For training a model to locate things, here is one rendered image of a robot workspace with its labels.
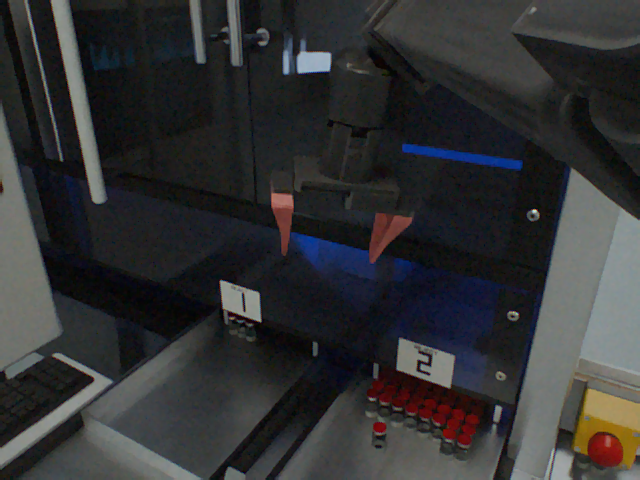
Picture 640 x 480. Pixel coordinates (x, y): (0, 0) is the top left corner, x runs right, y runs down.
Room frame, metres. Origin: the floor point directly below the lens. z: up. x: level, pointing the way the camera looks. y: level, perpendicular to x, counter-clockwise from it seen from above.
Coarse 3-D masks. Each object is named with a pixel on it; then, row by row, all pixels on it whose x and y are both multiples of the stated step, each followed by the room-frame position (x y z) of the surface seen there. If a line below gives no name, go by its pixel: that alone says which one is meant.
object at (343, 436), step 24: (360, 384) 0.71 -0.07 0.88; (336, 408) 0.63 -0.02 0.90; (360, 408) 0.65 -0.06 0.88; (312, 432) 0.57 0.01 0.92; (336, 432) 0.60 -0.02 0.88; (360, 432) 0.60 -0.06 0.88; (480, 432) 0.60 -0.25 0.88; (504, 432) 0.57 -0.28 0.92; (312, 456) 0.55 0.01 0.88; (336, 456) 0.55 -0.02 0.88; (360, 456) 0.55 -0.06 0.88; (384, 456) 0.55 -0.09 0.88; (408, 456) 0.55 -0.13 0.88; (432, 456) 0.55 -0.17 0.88; (480, 456) 0.55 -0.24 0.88
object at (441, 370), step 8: (400, 344) 0.62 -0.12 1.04; (408, 344) 0.62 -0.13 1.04; (416, 344) 0.61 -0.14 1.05; (400, 352) 0.62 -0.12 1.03; (408, 352) 0.62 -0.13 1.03; (416, 352) 0.61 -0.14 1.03; (432, 352) 0.60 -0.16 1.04; (440, 352) 0.59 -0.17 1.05; (400, 360) 0.62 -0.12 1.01; (408, 360) 0.62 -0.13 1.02; (416, 360) 0.61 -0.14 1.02; (424, 360) 0.61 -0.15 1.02; (432, 360) 0.60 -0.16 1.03; (440, 360) 0.59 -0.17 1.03; (448, 360) 0.59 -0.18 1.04; (400, 368) 0.62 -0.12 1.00; (408, 368) 0.62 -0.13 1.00; (424, 368) 0.60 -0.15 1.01; (432, 368) 0.60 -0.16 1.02; (440, 368) 0.59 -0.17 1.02; (448, 368) 0.59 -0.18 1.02; (424, 376) 0.60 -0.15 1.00; (432, 376) 0.60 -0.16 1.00; (440, 376) 0.59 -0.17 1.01; (448, 376) 0.59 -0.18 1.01; (440, 384) 0.59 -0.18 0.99; (448, 384) 0.59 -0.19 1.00
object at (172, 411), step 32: (160, 352) 0.76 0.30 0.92; (192, 352) 0.80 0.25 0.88; (224, 352) 0.80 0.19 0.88; (256, 352) 0.80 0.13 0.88; (288, 352) 0.80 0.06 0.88; (320, 352) 0.76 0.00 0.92; (128, 384) 0.69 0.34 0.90; (160, 384) 0.71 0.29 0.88; (192, 384) 0.71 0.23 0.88; (224, 384) 0.71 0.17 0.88; (256, 384) 0.71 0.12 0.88; (288, 384) 0.71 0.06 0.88; (96, 416) 0.63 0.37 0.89; (128, 416) 0.63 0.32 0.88; (160, 416) 0.63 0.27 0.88; (192, 416) 0.64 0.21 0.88; (224, 416) 0.64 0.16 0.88; (256, 416) 0.64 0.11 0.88; (128, 448) 0.56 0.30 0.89; (160, 448) 0.57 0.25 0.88; (192, 448) 0.57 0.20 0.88; (224, 448) 0.57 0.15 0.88
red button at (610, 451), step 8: (592, 440) 0.47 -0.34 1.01; (600, 440) 0.46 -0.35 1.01; (608, 440) 0.46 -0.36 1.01; (616, 440) 0.46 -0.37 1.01; (592, 448) 0.46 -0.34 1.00; (600, 448) 0.46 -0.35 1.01; (608, 448) 0.45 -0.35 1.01; (616, 448) 0.45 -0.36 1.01; (592, 456) 0.46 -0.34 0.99; (600, 456) 0.45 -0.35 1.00; (608, 456) 0.45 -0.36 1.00; (616, 456) 0.45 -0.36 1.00; (600, 464) 0.45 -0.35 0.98; (608, 464) 0.45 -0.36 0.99; (616, 464) 0.45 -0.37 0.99
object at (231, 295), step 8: (224, 288) 0.79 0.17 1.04; (232, 288) 0.78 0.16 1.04; (240, 288) 0.77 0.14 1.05; (224, 296) 0.79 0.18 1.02; (232, 296) 0.78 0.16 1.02; (240, 296) 0.77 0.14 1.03; (248, 296) 0.76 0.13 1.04; (256, 296) 0.75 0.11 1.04; (224, 304) 0.79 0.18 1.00; (232, 304) 0.78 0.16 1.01; (240, 304) 0.77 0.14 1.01; (248, 304) 0.76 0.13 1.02; (256, 304) 0.76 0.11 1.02; (240, 312) 0.77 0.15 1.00; (248, 312) 0.76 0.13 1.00; (256, 312) 0.76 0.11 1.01
